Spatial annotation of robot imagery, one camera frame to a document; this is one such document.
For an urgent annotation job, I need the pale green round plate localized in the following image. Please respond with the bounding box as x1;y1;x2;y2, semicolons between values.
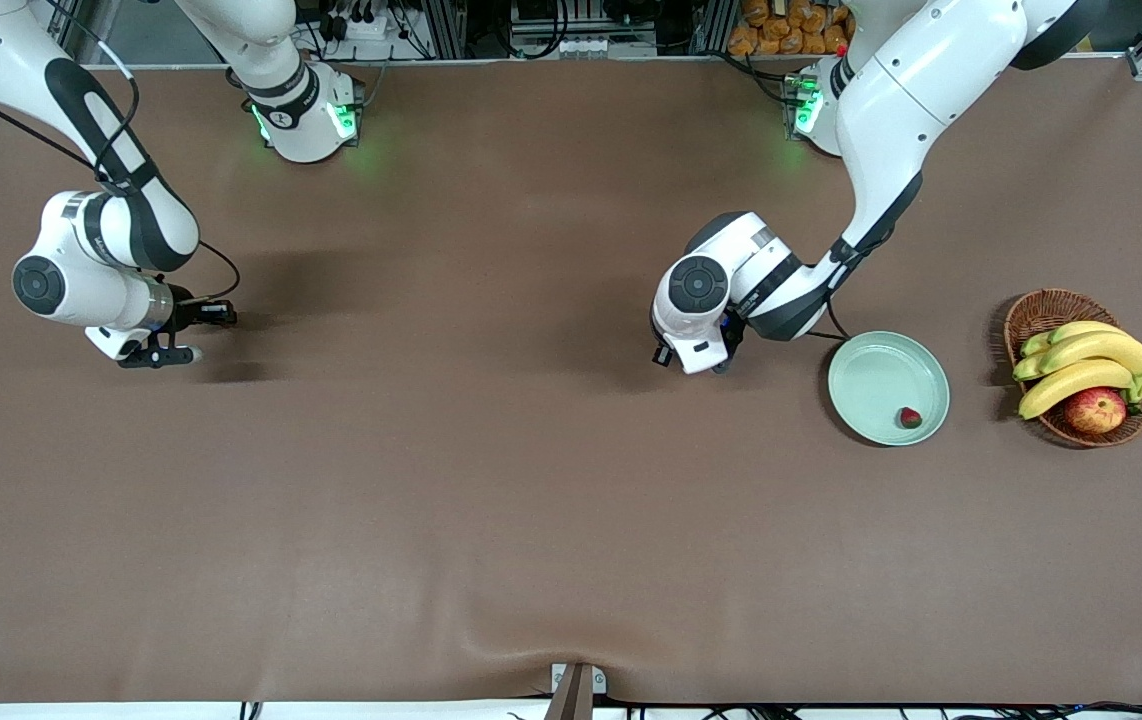
827;331;952;447

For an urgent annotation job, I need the brown table mat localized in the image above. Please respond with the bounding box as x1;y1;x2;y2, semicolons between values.
0;58;1142;707

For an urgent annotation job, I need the white power strip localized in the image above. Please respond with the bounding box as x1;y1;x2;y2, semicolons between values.
316;8;392;43

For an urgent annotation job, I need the orange packaged snacks pile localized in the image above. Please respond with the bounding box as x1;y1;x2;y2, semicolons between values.
728;0;852;57

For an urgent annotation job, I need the brown wicker basket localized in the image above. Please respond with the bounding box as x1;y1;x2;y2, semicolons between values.
1004;289;1142;448

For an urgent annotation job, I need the yellow banana bunch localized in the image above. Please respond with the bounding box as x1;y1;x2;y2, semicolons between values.
1013;320;1142;421

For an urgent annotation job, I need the red apple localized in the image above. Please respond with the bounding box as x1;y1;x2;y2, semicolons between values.
1064;387;1128;435

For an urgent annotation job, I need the aluminium frame post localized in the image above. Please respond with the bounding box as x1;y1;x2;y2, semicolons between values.
693;0;738;56
424;0;468;59

